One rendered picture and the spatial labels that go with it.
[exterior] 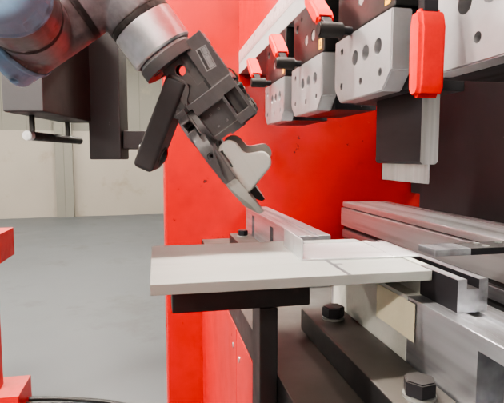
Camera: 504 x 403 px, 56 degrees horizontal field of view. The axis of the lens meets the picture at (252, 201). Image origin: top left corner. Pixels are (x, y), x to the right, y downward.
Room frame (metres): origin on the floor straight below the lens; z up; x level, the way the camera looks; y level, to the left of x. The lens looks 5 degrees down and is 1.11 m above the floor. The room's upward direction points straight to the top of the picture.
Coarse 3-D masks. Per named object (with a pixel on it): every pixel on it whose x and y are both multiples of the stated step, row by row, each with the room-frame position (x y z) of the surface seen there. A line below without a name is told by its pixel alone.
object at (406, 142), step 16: (400, 96) 0.53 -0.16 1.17; (384, 112) 0.56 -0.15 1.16; (400, 112) 0.53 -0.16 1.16; (416, 112) 0.49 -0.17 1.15; (432, 112) 0.49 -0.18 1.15; (384, 128) 0.56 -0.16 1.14; (400, 128) 0.52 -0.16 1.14; (416, 128) 0.49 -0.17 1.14; (432, 128) 0.49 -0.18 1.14; (384, 144) 0.56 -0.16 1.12; (400, 144) 0.52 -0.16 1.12; (416, 144) 0.49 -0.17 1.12; (432, 144) 0.49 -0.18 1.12; (384, 160) 0.56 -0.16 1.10; (400, 160) 0.52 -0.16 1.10; (416, 160) 0.49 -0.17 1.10; (432, 160) 0.49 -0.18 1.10; (384, 176) 0.58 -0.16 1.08; (400, 176) 0.54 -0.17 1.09; (416, 176) 0.51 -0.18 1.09
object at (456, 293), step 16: (432, 272) 0.45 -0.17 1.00; (448, 272) 0.44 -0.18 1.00; (464, 272) 0.44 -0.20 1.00; (432, 288) 0.45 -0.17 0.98; (448, 288) 0.42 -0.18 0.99; (464, 288) 0.41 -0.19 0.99; (480, 288) 0.41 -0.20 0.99; (448, 304) 0.42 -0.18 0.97; (464, 304) 0.41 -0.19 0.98; (480, 304) 0.41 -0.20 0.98
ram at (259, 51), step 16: (240, 0) 1.33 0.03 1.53; (256, 0) 1.13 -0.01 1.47; (272, 0) 0.98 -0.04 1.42; (304, 0) 0.77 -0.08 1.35; (240, 16) 1.33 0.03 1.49; (256, 16) 1.13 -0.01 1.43; (288, 16) 0.86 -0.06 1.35; (240, 32) 1.34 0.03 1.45; (272, 32) 0.98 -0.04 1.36; (240, 48) 1.34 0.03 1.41; (256, 48) 1.13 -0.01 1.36; (240, 64) 1.34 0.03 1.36
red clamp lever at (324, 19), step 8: (312, 0) 0.61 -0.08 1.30; (320, 0) 0.61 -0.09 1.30; (312, 8) 0.60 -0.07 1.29; (320, 8) 0.59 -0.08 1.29; (328, 8) 0.60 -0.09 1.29; (312, 16) 0.60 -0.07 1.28; (320, 16) 0.59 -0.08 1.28; (328, 16) 0.59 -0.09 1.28; (320, 24) 0.56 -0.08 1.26; (328, 24) 0.56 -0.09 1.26; (336, 24) 0.56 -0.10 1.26; (320, 32) 0.56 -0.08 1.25; (328, 32) 0.56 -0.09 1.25; (336, 32) 0.56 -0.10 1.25; (344, 32) 0.57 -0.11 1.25; (352, 32) 0.57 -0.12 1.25
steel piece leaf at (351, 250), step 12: (288, 240) 0.54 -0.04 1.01; (300, 240) 0.49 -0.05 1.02; (300, 252) 0.49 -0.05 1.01; (312, 252) 0.52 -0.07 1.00; (324, 252) 0.52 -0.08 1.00; (336, 252) 0.52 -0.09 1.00; (348, 252) 0.52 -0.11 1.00; (360, 252) 0.52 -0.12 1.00; (372, 252) 0.52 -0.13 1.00; (384, 252) 0.52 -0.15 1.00
